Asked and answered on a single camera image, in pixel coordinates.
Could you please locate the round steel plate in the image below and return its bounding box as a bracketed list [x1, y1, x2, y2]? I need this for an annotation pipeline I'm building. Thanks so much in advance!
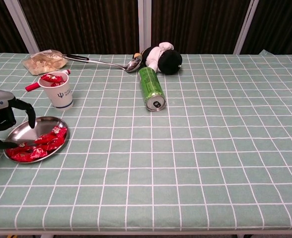
[2, 116, 69, 164]

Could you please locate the white paper cup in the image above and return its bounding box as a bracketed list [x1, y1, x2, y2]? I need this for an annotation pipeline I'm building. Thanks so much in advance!
[38, 71, 74, 111]

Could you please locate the red marker pen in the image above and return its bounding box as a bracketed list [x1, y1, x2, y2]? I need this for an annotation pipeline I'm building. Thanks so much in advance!
[25, 69, 72, 92]

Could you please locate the clear snack bag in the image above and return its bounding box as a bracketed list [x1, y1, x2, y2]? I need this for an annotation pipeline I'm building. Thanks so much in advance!
[21, 49, 69, 76]

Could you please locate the steel ladle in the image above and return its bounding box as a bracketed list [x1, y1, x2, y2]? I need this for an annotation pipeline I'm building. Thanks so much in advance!
[61, 53, 143, 73]

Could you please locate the green drink can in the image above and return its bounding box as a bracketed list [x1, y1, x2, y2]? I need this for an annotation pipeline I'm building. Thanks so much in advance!
[138, 66, 166, 112]

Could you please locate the black white plush toy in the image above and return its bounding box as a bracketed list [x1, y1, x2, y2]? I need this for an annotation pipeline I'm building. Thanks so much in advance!
[132, 41, 183, 76]

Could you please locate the green checked tablecloth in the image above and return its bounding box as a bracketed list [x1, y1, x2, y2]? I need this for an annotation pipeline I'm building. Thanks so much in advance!
[0, 49, 292, 233]

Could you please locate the white partition post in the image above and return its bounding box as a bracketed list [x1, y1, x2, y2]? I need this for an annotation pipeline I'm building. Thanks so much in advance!
[3, 0, 40, 54]
[232, 0, 260, 55]
[138, 0, 152, 54]

